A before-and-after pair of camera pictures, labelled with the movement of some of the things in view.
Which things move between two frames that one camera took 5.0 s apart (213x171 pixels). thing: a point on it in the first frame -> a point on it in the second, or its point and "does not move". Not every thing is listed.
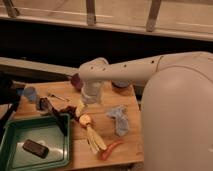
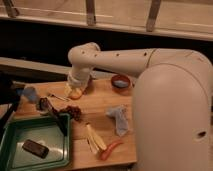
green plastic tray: (35, 145) does not move
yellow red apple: (85, 119) -> (76, 94)
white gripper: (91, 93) -> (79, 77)
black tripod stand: (10, 94) does not move
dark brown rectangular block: (36, 148) does not move
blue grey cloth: (120, 116) does not move
